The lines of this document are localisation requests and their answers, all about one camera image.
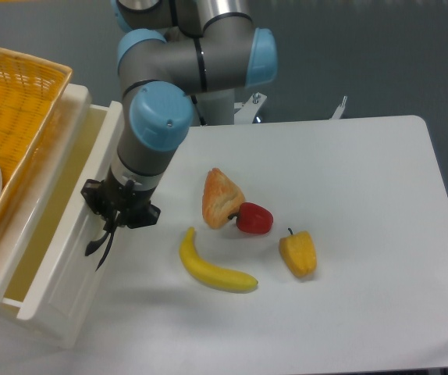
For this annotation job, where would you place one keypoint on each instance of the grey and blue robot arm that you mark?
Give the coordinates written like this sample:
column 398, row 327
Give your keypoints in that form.
column 171, row 52

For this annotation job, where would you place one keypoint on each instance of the white drawer cabinet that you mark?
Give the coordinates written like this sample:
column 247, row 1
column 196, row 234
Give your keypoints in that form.
column 30, row 221

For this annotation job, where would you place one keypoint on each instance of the black drawer handle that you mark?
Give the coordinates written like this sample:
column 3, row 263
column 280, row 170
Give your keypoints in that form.
column 94, row 245
column 107, row 250

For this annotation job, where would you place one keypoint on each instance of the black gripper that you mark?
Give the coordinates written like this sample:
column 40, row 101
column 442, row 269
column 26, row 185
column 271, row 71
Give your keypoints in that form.
column 120, row 205

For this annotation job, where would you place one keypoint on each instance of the toy croissant pastry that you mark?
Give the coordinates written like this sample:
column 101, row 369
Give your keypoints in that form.
column 221, row 198

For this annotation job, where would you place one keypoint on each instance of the yellow toy banana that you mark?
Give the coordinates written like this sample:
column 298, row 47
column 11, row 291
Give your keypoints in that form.
column 210, row 274

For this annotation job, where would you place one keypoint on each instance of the yellow woven basket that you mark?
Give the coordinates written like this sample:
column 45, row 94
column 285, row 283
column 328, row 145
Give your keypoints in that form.
column 30, row 89

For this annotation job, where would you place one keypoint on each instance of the yellow toy bell pepper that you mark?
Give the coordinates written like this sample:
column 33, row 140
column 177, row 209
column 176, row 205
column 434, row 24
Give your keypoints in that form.
column 298, row 253

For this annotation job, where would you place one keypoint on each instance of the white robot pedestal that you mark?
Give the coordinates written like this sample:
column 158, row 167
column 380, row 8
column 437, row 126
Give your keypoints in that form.
column 214, row 108

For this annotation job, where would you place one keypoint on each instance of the red toy bell pepper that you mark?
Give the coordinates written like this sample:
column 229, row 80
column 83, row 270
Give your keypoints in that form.
column 252, row 219

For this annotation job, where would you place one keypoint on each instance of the white metal base frame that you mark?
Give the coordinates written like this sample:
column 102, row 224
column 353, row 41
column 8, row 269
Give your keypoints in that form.
column 248, row 112

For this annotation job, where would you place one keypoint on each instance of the black top drawer handle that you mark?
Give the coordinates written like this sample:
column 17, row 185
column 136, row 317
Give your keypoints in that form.
column 94, row 245

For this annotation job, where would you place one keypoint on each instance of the black lower drawer handle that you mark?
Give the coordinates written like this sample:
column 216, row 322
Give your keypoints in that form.
column 107, row 250

